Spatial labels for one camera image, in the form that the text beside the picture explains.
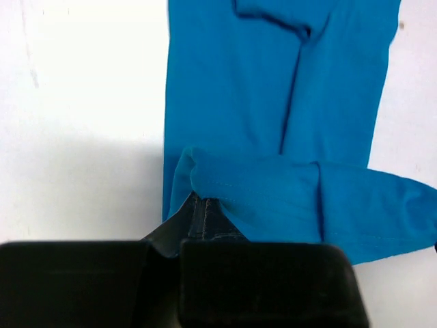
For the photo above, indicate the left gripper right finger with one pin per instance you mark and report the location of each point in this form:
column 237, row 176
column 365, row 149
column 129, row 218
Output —
column 227, row 281

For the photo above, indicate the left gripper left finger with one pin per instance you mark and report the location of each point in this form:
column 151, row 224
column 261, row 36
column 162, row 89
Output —
column 93, row 283

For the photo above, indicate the blue t-shirt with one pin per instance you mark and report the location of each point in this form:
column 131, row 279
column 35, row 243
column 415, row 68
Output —
column 270, row 110

